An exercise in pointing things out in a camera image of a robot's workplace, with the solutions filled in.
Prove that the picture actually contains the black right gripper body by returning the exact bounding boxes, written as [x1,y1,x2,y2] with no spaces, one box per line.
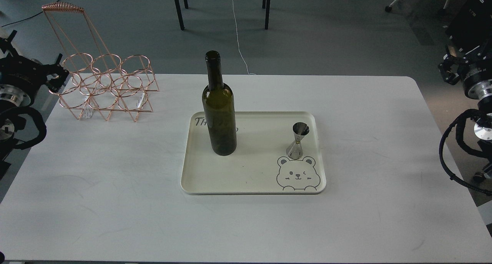
[438,39,492,96]

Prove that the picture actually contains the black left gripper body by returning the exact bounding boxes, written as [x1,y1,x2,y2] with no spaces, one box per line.
[0,30,69,96]

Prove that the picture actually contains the silver steel jigger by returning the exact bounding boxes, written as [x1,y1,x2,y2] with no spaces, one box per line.
[286,122,310,159]

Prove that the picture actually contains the dark green wine bottle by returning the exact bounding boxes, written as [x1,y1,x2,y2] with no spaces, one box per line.
[201,50,237,156]

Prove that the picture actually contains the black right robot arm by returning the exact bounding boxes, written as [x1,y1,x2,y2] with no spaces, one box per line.
[438,38,492,196]

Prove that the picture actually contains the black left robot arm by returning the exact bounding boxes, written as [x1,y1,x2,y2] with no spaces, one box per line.
[0,30,69,178]

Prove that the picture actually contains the black cart with wheels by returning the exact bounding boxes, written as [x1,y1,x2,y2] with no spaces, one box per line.
[404,0,491,51]

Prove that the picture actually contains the black table legs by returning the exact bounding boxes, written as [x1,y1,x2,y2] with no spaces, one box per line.
[171,0,272,31]

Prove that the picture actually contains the cream tray with bear print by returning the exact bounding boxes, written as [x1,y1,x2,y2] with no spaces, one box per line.
[181,111,327,195]

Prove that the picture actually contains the copper wire wine rack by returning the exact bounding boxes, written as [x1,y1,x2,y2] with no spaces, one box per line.
[42,2,160,121]

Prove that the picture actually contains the white floor cable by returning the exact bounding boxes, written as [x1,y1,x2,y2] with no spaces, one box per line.
[225,0,257,75]

